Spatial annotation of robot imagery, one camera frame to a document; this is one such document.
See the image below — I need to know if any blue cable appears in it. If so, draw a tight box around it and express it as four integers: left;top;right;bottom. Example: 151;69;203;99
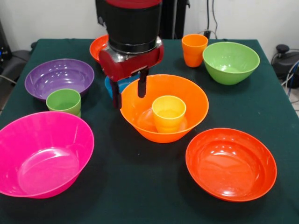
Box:
286;59;299;89

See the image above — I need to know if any black computer tower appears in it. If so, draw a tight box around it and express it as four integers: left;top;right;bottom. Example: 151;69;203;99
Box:
0;18;12;68

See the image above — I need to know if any pink plastic bowl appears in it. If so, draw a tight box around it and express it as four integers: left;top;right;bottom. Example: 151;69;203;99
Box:
0;111;95;199

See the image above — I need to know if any red plastic bowl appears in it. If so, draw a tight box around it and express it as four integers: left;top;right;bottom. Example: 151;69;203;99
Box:
185;127;278;202
89;34;110;63

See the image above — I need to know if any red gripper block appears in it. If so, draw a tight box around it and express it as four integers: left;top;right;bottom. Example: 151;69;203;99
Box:
98;36;164;110

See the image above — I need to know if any purple plastic bowl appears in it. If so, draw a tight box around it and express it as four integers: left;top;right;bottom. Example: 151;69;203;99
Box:
24;58;95;101

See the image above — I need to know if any blue plastic bowl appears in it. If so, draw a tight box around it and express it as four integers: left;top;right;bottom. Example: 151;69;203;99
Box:
104;76;136;98

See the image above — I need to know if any yellow plastic cup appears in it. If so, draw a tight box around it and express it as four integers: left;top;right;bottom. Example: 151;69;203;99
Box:
152;95;187;133

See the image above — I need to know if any orange plastic bowl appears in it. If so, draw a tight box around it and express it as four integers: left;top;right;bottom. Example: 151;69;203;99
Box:
120;74;210;144

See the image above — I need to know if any dark green table cloth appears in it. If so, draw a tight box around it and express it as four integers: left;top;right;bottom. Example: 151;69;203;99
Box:
0;38;299;224

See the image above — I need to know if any orange plastic cup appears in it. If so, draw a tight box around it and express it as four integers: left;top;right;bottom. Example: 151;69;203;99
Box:
181;34;209;68

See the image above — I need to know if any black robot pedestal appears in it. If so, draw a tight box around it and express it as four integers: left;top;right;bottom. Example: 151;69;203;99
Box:
160;0;190;40

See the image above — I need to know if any black hanging cable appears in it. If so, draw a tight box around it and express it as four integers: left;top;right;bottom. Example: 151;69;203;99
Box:
203;0;220;39

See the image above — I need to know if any green plastic cup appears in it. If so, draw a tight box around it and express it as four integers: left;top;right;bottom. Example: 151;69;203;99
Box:
46;88;82;118

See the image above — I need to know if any green plastic bowl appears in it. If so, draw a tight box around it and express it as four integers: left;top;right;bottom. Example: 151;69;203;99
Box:
202;42;261;85

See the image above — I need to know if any grey cable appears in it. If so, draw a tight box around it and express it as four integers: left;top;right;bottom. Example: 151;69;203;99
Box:
0;74;17;85

